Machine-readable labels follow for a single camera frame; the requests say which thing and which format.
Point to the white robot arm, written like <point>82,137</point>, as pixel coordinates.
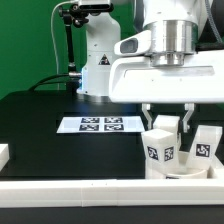
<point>160,64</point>

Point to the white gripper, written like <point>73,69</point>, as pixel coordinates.
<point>199,80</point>

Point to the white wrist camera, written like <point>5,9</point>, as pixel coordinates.
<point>135,45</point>

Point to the white front fence bar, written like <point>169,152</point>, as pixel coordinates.
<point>92,193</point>

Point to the paper sheet with markers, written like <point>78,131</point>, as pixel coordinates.
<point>108,124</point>

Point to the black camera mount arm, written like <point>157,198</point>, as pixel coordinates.
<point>101,32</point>

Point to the white left fence bar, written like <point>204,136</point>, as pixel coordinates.
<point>4,155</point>

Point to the white round stool seat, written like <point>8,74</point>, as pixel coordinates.
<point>181,173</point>

